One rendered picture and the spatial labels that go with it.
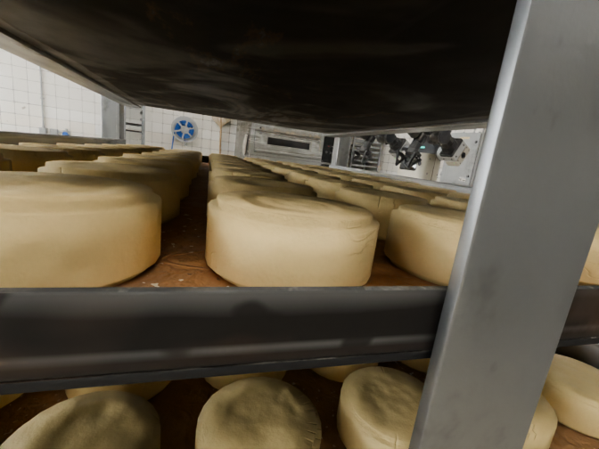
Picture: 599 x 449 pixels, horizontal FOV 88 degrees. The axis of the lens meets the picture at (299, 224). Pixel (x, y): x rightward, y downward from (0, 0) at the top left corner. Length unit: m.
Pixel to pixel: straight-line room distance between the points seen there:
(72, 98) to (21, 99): 0.57
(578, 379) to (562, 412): 0.02
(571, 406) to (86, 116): 5.60
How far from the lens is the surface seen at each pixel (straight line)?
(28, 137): 0.36
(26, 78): 5.79
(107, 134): 0.67
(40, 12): 0.23
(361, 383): 0.17
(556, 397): 0.24
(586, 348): 0.31
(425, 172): 2.08
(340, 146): 0.70
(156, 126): 5.55
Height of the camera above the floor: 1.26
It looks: 12 degrees down
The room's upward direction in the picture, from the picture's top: 7 degrees clockwise
